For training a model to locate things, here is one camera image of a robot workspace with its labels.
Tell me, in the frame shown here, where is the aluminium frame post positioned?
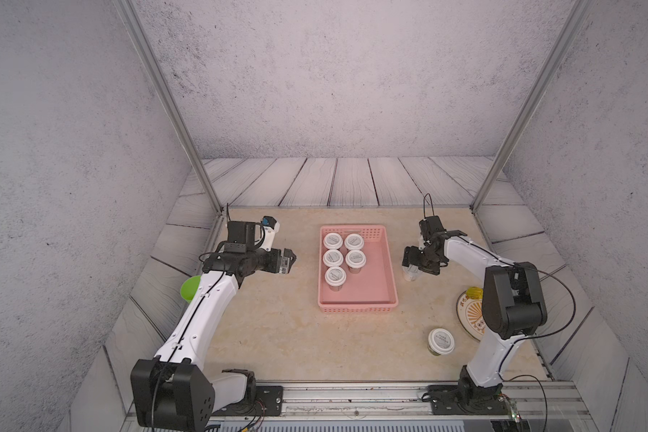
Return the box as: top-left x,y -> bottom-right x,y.
114,0 -> 222,214
470,0 -> 593,215

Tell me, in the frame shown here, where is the aluminium front rail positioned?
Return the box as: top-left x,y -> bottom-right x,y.
207,379 -> 598,431

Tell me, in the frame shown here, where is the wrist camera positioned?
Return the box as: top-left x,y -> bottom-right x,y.
257,215 -> 280,251
419,215 -> 446,242

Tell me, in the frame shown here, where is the pink perforated plastic basket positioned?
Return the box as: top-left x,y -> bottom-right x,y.
318,224 -> 398,312

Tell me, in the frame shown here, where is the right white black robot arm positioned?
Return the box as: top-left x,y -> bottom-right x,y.
401,215 -> 547,410

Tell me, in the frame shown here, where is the yogurt cup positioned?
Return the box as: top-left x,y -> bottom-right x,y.
428,328 -> 455,356
344,233 -> 365,251
345,250 -> 367,274
323,232 -> 344,250
322,249 -> 345,267
402,266 -> 419,282
324,266 -> 347,292

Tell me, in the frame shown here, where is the green plastic cup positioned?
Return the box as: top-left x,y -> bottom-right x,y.
180,275 -> 201,303

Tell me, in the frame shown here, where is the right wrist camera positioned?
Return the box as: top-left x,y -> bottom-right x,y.
419,215 -> 446,242

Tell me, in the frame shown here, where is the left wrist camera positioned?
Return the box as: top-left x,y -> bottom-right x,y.
257,215 -> 280,251

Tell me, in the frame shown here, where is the right aluminium frame post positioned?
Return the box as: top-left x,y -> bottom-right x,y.
470,0 -> 593,215

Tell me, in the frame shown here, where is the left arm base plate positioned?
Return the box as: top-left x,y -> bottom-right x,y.
213,385 -> 284,418

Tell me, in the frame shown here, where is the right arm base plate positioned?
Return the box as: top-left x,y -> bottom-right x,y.
420,384 -> 510,417

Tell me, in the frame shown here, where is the yellow banana bunch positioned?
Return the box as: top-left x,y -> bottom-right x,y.
465,286 -> 484,300

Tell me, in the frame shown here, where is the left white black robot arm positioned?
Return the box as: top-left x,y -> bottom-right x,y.
131,216 -> 297,431

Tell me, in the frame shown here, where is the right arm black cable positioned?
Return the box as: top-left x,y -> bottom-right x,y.
422,193 -> 578,432

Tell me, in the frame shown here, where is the orange patterned plate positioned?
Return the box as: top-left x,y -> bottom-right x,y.
456,292 -> 486,341

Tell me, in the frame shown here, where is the left aluminium frame post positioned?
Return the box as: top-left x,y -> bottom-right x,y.
114,0 -> 222,214

